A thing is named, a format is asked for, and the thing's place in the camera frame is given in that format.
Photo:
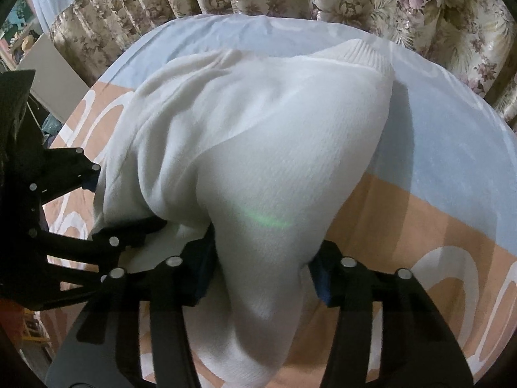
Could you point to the blue orange printed bed sheet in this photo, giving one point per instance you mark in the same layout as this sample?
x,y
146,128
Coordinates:
x,y
444,169

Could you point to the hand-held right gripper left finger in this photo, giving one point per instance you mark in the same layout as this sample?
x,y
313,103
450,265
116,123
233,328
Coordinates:
x,y
204,268

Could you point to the teal cloth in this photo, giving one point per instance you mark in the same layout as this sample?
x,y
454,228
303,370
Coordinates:
x,y
50,125

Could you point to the floral curtain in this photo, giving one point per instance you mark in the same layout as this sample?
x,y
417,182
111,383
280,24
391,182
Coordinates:
x,y
404,0

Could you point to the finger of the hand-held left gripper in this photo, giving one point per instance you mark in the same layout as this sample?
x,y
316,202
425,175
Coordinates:
x,y
64,169
93,246

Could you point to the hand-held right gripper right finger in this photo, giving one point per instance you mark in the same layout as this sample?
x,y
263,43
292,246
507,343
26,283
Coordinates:
x,y
323,283

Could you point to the tan round object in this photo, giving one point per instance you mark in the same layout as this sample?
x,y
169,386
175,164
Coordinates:
x,y
27,43

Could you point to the beige flat board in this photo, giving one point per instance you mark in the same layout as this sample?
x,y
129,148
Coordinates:
x,y
48,72

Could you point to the white knit sweater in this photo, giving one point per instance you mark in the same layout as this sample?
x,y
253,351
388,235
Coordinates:
x,y
242,149

